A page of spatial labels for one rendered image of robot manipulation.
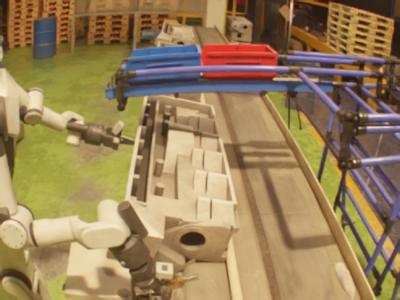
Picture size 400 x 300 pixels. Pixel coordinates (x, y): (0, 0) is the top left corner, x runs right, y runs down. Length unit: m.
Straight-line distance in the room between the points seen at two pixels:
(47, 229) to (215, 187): 0.72
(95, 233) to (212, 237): 0.49
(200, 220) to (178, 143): 0.47
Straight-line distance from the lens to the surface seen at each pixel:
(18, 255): 1.33
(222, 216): 1.24
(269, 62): 1.54
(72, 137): 1.53
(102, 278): 1.18
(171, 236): 1.22
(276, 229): 1.52
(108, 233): 0.84
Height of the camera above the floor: 1.66
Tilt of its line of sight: 26 degrees down
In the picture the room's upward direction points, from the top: 4 degrees clockwise
